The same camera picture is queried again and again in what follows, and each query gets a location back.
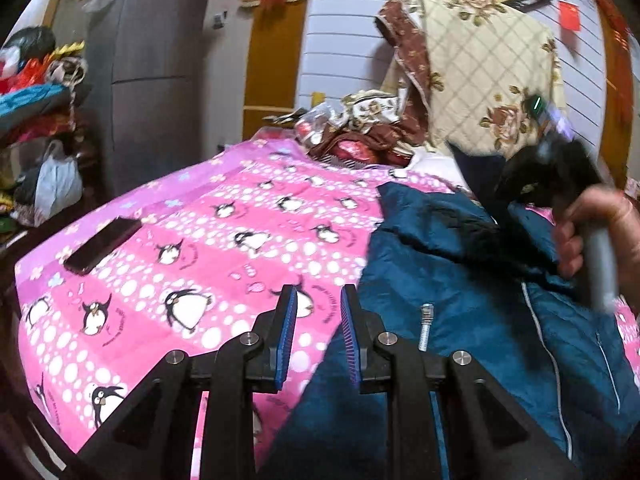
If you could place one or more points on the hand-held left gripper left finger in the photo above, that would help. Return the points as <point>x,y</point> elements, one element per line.
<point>287,340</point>

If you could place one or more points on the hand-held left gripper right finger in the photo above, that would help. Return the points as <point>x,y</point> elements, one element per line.
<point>348,340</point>

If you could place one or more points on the blue puffer jacket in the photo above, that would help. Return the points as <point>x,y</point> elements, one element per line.
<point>450,270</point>

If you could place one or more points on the person's right hand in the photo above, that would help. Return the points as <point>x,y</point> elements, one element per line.
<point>627,240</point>

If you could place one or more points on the white pillow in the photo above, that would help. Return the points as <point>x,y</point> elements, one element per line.
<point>432,164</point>

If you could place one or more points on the pink penguin print blanket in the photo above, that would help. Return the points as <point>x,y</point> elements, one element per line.
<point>200,240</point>

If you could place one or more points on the cream floral quilt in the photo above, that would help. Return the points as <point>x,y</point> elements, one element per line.
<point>475,60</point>

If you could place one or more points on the red hanging knot ornament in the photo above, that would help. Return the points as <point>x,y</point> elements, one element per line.
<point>617,35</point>

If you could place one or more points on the red paper square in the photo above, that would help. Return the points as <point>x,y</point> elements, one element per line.
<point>570,16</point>

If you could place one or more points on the red shiny snack packet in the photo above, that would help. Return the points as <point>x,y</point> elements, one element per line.
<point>352,150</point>

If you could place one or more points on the black smartphone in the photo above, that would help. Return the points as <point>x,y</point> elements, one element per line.
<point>102,246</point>

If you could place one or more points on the clear plastic snack packet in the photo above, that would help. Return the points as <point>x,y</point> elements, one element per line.
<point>320,122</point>

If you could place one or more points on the brown wooden door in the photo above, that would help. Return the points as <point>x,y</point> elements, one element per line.
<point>272,70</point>

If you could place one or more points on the white plastic bag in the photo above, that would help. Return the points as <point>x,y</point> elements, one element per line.
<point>59,180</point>

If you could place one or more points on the cluttered wooden shelf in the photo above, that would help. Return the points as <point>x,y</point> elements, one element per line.
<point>30,125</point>

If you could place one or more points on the black plastic bag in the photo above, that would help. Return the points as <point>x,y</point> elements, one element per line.
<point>30,42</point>

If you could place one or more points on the wall switch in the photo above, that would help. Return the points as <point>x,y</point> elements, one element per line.
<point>220,19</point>

